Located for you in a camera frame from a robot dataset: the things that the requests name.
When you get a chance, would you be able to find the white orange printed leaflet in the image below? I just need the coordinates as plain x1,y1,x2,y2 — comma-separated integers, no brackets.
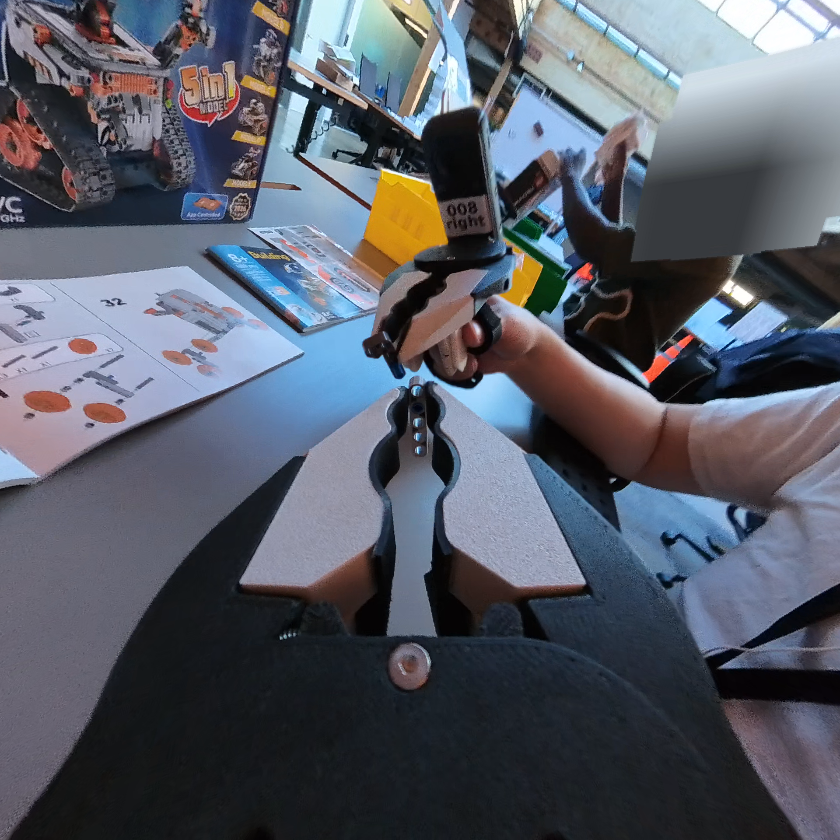
248,225,382,309

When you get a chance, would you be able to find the grey desk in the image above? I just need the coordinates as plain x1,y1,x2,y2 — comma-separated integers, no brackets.
0,154,565,828

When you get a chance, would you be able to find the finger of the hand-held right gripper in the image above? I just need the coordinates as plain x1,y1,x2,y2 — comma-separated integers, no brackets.
395,276,490,373
373,272,439,349

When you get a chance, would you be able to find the person's right forearm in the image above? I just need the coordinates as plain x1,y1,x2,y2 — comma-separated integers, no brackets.
535,322,697,483

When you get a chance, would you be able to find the person's right hand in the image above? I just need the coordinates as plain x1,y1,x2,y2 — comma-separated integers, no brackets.
459,298,560,382

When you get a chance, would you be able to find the long grey holed beam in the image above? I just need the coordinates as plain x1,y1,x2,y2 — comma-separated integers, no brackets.
407,377,432,458

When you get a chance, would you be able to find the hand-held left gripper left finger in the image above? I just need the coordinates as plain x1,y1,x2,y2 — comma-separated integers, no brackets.
239,386,403,636

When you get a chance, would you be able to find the blue closed booklet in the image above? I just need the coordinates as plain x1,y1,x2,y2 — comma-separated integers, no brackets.
206,244,382,334

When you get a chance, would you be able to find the white whiteboard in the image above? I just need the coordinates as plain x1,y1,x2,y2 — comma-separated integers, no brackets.
505,88,595,198

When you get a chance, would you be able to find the dark blue backpack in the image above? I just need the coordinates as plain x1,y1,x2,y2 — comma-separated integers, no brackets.
650,328,840,404

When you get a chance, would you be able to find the black swivel chair base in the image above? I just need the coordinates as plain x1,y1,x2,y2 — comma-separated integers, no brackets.
659,502,765,585

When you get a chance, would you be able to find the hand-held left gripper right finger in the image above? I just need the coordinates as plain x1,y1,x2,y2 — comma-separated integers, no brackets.
427,385,587,636

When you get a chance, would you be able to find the yellow plastic bin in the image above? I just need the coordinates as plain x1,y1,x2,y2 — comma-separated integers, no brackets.
363,168,439,266
505,252,544,308

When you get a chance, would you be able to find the person's white t-shirt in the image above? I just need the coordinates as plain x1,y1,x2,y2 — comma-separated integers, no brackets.
679,384,840,840

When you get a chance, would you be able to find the open white instruction booklet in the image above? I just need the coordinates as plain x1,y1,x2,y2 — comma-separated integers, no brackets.
0,266,304,490

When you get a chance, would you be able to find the green plastic bin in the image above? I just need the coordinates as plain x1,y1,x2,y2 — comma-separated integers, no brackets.
512,218,568,316

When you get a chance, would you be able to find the blue printed toy box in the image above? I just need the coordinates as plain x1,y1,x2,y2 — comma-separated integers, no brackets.
0,0,299,227

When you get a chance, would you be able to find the black chest strap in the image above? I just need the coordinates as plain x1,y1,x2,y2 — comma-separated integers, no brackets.
705,584,840,703

